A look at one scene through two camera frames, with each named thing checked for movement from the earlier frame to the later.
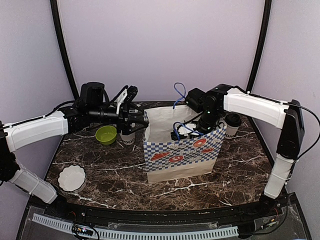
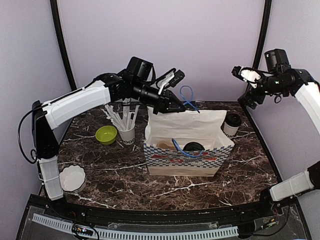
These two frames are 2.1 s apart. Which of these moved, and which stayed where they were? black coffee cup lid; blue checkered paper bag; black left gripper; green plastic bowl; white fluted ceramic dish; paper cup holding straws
Moved: blue checkered paper bag; black left gripper
Stayed: white fluted ceramic dish; black coffee cup lid; paper cup holding straws; green plastic bowl
